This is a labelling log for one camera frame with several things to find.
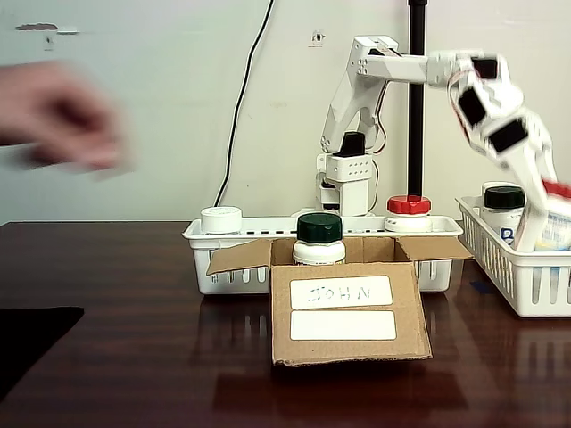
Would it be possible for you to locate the white label reading JOHN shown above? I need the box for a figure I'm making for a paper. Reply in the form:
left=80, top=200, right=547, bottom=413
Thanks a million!
left=289, top=276, right=393, bottom=310

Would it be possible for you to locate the person's left hand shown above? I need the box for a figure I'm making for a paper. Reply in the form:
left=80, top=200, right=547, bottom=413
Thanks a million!
left=0, top=60, right=137, bottom=180

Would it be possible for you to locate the green-capped white bottle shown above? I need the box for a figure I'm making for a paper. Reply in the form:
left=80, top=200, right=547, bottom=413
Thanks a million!
left=292, top=212, right=348, bottom=267

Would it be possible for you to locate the white slotted plastic basket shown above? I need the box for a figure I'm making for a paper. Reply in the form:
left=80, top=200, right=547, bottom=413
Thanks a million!
left=454, top=194, right=571, bottom=319

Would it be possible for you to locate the black cable on wall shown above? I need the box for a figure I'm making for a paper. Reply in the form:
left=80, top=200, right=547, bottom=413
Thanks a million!
left=212, top=0, right=276, bottom=209

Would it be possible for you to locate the brown cardboard box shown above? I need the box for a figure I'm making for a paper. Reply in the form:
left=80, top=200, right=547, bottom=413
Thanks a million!
left=204, top=235, right=475, bottom=367

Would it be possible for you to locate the green-capped bottle marked B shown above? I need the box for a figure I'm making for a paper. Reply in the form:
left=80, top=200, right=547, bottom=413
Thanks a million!
left=480, top=181, right=530, bottom=247

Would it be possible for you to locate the red-capped white bottle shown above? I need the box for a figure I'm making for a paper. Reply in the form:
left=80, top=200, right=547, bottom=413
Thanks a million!
left=530, top=179, right=571, bottom=251

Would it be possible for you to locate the blank white label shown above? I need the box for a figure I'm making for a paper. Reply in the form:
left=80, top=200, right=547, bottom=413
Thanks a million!
left=289, top=310, right=397, bottom=342

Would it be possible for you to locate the black vertical pole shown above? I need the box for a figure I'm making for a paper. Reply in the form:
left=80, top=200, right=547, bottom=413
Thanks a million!
left=408, top=0, right=429, bottom=200

